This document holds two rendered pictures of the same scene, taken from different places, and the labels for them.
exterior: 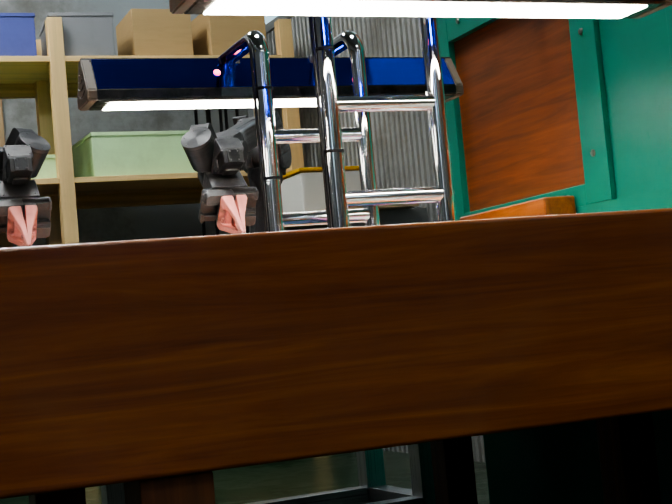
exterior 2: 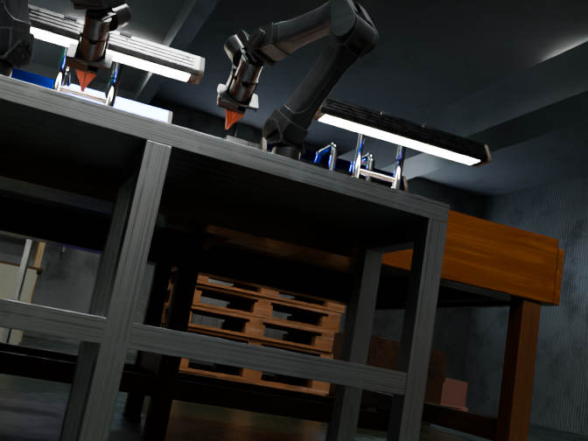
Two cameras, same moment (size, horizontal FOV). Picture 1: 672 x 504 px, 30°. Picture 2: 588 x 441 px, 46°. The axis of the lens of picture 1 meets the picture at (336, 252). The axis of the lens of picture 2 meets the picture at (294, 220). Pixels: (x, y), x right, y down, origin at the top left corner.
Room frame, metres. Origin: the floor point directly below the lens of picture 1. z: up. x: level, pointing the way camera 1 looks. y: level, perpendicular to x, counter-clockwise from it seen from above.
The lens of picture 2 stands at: (3.71, 0.84, 0.30)
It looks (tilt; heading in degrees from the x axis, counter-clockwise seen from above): 11 degrees up; 184
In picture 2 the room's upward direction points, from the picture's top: 10 degrees clockwise
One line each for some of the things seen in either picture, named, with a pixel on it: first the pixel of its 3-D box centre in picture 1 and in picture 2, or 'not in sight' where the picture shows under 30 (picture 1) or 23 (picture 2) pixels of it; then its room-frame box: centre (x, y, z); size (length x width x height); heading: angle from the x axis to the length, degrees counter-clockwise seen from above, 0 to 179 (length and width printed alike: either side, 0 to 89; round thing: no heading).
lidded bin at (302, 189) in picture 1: (317, 195); not in sight; (6.40, 0.07, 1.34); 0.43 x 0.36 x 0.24; 25
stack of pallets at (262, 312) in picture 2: not in sight; (241, 337); (-1.13, 0.24, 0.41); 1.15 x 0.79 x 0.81; 113
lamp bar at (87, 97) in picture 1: (277, 80); (94, 37); (1.96, 0.07, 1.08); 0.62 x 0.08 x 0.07; 112
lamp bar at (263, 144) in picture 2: not in sight; (334, 166); (1.08, 0.76, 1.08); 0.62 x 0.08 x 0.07; 112
